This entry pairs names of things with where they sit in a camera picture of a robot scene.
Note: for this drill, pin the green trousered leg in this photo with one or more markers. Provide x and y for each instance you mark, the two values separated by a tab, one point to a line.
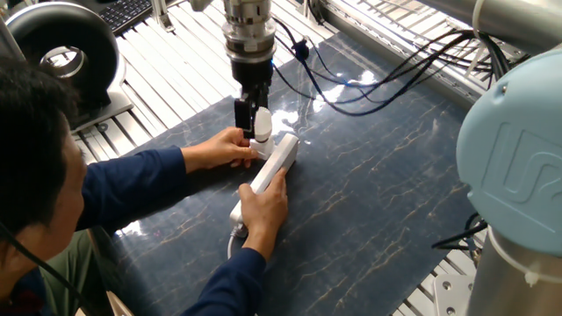
70	272

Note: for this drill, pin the short aluminium bracket post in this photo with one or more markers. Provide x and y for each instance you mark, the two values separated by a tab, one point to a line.
162	15

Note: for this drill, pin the grey robot mounting plate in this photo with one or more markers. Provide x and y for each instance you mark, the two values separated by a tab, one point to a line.
454	294

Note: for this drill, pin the navy sleeved right forearm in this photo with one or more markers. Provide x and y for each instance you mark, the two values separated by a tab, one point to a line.
226	285

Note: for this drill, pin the white plug-in bulb holder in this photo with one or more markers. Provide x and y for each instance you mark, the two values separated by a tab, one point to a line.
263	148

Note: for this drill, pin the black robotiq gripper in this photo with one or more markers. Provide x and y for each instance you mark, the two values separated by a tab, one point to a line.
252	74

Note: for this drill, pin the grey device base plate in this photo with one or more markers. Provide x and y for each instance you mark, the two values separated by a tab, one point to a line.
118	105

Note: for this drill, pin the person's left hand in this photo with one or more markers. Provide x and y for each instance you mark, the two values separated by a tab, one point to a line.
224	149

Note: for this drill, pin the white power strip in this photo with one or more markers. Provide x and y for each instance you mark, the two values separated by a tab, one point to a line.
276	160

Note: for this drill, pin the dark marble pattern mat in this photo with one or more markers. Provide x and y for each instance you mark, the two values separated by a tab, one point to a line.
351	197

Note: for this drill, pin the slanted aluminium pole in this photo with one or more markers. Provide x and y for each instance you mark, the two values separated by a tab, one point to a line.
9	41

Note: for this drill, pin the white LED bulb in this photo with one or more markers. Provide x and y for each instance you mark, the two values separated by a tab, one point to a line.
262	124

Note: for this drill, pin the person's right hand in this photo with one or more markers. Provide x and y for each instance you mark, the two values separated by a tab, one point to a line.
263	210

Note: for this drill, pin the navy sleeved left forearm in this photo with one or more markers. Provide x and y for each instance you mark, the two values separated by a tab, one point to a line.
131	188

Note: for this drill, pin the black computer keyboard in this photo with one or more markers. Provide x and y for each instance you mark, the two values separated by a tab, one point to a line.
125	13

